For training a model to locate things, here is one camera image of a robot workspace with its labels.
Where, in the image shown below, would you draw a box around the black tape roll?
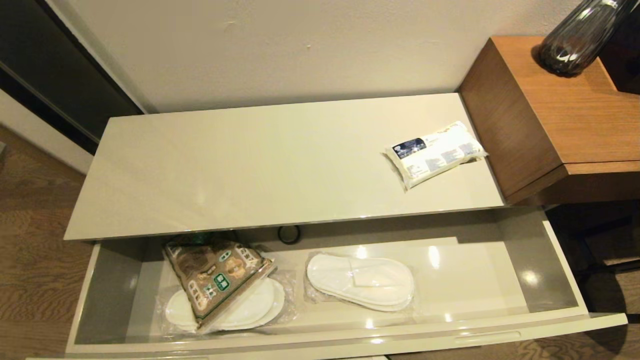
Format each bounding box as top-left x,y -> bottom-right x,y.
278,225 -> 302,246

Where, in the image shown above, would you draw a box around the white slippers with paper tag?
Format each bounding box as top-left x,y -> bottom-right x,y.
302,250 -> 417,316

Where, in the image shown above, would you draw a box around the white tissue pack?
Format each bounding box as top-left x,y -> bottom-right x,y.
382,120 -> 489,192

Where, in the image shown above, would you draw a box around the green label snack bag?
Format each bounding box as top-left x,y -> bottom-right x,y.
162,235 -> 277,333

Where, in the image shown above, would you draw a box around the cream white drawer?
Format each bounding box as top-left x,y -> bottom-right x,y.
25,207 -> 628,360

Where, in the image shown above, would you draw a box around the white slippers in crinkled wrap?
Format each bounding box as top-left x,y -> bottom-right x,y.
157,272 -> 299,337

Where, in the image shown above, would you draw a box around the wooden side cabinet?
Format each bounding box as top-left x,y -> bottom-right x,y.
458,35 -> 640,206

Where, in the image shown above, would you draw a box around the dark glass vase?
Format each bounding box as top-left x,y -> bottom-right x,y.
539,0 -> 626,77

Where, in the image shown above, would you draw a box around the dark sliding door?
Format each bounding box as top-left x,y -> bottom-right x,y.
0,0 -> 143,156

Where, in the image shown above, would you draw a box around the black box on desk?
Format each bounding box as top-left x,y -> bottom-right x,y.
600,0 -> 640,95

